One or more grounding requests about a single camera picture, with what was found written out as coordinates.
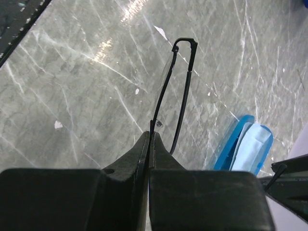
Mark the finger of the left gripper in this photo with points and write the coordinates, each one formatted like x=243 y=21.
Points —
x=289 y=185

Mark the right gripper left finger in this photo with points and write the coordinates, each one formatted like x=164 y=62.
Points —
x=110 y=199

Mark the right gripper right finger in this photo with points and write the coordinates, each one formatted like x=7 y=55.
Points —
x=203 y=200

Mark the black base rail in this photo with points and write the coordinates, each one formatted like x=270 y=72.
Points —
x=16 y=18

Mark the light blue cleaning cloth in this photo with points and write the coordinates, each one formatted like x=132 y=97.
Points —
x=251 y=150

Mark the blue translucent glasses case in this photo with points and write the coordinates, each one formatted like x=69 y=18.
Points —
x=222 y=156

